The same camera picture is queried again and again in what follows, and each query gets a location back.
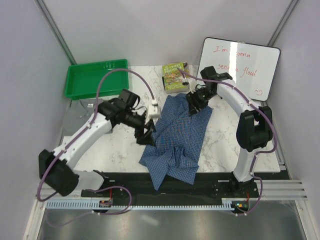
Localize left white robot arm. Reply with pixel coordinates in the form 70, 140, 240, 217
38, 89, 161, 197

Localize green treehouse book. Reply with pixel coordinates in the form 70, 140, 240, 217
162, 62, 190, 94

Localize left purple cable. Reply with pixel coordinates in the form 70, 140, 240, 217
36, 68, 157, 227

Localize aluminium frame rail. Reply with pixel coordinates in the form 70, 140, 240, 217
38, 179, 307, 200

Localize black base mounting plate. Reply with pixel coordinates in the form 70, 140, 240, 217
81, 172, 259, 207

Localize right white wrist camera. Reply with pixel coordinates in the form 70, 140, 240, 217
182, 77, 197, 92

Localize left light blue cable duct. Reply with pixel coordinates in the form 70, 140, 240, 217
46, 199, 113, 210

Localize folded grey shirt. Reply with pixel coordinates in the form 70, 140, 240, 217
62, 98, 96, 137

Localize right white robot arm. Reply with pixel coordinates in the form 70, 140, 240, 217
186, 66, 275, 197

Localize blue plaid long sleeve shirt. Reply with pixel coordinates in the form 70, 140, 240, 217
139, 93, 213, 190

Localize purple cable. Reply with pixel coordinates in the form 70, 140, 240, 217
36, 68, 157, 227
179, 69, 277, 217

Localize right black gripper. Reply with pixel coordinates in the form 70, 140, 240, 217
184, 87, 216, 118

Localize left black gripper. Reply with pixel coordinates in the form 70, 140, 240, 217
123, 109, 157, 147

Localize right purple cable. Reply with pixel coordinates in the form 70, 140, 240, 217
179, 69, 277, 217

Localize green plastic tray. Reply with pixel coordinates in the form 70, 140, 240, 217
64, 59, 129, 100

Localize white whiteboard with red writing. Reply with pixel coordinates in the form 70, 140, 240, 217
197, 37, 281, 102

